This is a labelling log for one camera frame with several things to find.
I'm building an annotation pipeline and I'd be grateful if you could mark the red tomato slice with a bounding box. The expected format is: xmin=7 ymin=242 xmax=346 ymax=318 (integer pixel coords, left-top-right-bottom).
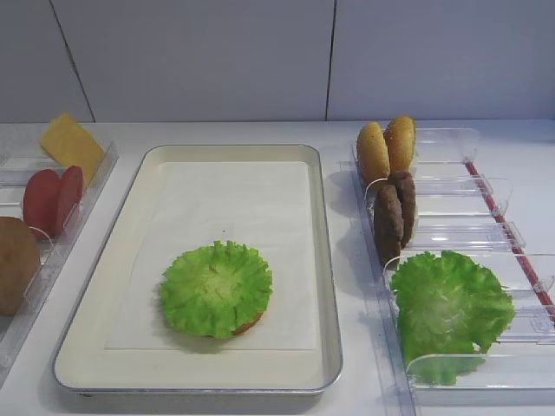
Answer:
xmin=23 ymin=169 xmax=61 ymax=239
xmin=54 ymin=166 xmax=83 ymax=237

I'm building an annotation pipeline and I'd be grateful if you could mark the rear golden bun half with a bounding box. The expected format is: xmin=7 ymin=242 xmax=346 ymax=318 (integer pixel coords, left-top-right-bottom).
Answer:
xmin=383 ymin=115 xmax=416 ymax=173

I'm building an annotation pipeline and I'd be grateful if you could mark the golden bun half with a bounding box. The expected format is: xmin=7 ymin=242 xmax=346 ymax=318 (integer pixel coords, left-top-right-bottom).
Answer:
xmin=383 ymin=115 xmax=416 ymax=173
xmin=356 ymin=121 xmax=390 ymax=185

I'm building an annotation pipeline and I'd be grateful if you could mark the clear acrylic rack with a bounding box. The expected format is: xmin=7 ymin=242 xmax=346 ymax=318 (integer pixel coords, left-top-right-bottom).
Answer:
xmin=1 ymin=128 xmax=118 ymax=380
xmin=347 ymin=128 xmax=554 ymax=415

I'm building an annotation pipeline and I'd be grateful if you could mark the clear acrylic left rack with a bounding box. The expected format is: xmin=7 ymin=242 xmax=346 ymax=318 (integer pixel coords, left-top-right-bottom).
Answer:
xmin=1 ymin=128 xmax=118 ymax=380

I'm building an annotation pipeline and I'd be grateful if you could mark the white parchment paper sheet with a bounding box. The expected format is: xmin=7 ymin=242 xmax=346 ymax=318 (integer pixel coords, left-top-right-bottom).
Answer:
xmin=107 ymin=162 xmax=317 ymax=351

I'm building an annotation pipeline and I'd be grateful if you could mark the rear brown meat patty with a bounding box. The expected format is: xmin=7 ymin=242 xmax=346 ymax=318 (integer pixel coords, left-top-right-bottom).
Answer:
xmin=388 ymin=172 xmax=416 ymax=248

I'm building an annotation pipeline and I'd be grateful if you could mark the front brown meat patty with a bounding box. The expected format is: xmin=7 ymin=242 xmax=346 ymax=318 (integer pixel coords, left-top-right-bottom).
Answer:
xmin=373 ymin=185 xmax=404 ymax=266

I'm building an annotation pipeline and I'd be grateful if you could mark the green lettuce leaf on bun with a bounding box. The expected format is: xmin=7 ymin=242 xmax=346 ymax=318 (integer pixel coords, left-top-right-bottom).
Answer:
xmin=159 ymin=241 xmax=273 ymax=340

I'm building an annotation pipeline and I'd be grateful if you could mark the brown bun top left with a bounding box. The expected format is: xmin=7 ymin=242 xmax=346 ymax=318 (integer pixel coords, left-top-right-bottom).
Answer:
xmin=1 ymin=217 xmax=40 ymax=316

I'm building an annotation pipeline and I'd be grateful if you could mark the yellow cheese slice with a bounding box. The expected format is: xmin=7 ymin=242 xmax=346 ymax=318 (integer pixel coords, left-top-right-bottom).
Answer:
xmin=40 ymin=113 xmax=105 ymax=185

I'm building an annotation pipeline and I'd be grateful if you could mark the green lettuce leaf in rack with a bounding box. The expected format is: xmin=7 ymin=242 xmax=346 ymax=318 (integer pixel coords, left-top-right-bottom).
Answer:
xmin=390 ymin=251 xmax=516 ymax=386

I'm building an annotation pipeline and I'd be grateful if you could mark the brown meat patty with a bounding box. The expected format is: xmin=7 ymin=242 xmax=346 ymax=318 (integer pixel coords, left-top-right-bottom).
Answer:
xmin=373 ymin=185 xmax=404 ymax=266
xmin=388 ymin=172 xmax=416 ymax=248

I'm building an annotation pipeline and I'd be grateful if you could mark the front golden bun half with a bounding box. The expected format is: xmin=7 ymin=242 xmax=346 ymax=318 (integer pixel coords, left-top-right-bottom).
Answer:
xmin=356 ymin=121 xmax=390 ymax=185

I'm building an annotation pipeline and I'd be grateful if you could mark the bottom bun under lettuce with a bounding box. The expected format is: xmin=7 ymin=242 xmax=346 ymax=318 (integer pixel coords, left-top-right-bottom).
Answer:
xmin=232 ymin=312 xmax=263 ymax=336

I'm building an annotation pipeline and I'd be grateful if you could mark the clear acrylic right rack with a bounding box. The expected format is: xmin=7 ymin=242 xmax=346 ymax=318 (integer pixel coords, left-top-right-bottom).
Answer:
xmin=347 ymin=128 xmax=554 ymax=415

